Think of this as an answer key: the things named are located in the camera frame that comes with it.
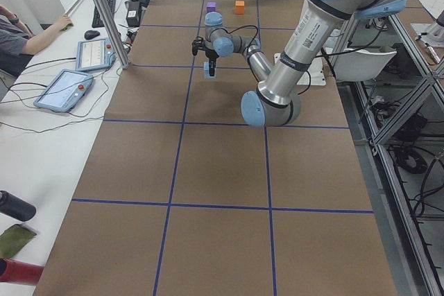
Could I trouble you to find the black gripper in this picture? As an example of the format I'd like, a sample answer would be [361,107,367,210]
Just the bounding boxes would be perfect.
[205,49,219,78]

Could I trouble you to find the blue block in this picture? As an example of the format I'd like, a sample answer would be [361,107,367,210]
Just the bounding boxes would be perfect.
[203,62,216,80]

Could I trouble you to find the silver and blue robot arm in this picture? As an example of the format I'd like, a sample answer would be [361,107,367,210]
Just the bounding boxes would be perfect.
[192,0,407,127]

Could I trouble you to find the person's forearm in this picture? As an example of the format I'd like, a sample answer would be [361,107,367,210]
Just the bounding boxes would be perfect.
[22,24,65,55]

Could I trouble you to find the purple block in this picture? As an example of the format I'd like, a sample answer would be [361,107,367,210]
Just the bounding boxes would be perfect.
[206,1,217,13]

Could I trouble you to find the orange block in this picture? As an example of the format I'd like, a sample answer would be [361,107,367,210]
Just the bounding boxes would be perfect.
[234,0,246,15]

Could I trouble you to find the person's hand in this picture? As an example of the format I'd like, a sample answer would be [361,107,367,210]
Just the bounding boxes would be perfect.
[53,14,73,31]

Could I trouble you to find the black power adapter box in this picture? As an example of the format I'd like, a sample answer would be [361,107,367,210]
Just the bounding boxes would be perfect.
[126,1,142,27]

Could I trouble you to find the far teach pendant tablet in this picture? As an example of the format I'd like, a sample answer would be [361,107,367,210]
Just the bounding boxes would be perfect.
[76,38,116,72]

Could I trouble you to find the teach pendant tablet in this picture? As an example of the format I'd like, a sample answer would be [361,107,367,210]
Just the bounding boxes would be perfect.
[33,69,94,113]
[76,38,116,72]

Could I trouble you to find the black keyboard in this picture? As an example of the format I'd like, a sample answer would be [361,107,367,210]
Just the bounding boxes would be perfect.
[91,0,117,28]

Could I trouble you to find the black computer mouse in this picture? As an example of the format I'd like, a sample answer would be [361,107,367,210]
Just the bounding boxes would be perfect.
[84,30,101,40]

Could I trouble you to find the brown paper table mat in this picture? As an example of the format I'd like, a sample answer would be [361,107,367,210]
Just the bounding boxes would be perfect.
[35,0,397,295]

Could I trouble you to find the white chair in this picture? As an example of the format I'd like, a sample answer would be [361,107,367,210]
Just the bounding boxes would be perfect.
[334,46,397,82]

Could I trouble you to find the near teach pendant tablet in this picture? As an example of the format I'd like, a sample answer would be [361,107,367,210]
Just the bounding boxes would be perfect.
[33,69,94,113]

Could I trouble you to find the black bottle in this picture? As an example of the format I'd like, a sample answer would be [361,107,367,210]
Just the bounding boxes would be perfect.
[1,190,36,222]

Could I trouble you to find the green cloth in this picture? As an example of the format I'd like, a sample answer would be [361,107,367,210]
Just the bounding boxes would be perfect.
[1,224,37,259]

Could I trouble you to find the red bottle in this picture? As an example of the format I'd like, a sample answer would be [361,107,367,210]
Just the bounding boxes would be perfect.
[1,259,44,286]

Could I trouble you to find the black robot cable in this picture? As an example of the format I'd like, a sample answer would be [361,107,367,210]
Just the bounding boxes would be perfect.
[221,24,261,55]

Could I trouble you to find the aluminium frame post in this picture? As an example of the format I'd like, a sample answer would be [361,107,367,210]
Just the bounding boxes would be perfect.
[93,0,130,69]

